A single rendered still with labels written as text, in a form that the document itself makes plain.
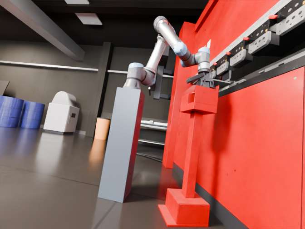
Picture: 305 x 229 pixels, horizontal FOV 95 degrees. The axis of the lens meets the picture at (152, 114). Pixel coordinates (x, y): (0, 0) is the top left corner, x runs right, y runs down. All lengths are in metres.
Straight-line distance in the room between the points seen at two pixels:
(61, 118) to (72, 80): 1.85
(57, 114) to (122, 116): 4.29
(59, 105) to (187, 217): 4.80
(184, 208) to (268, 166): 0.48
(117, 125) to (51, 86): 5.96
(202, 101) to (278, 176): 0.49
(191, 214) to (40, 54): 7.55
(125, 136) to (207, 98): 0.60
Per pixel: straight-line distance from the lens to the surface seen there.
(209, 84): 1.00
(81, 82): 6.10
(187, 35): 2.63
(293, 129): 0.78
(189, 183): 1.00
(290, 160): 0.78
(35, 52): 8.00
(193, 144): 0.95
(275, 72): 0.90
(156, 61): 1.26
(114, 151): 1.04
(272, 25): 1.28
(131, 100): 1.02
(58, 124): 5.16
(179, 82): 2.23
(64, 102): 5.20
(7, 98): 5.76
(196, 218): 1.01
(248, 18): 1.48
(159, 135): 4.76
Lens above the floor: 0.50
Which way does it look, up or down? 6 degrees up
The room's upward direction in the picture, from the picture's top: 8 degrees clockwise
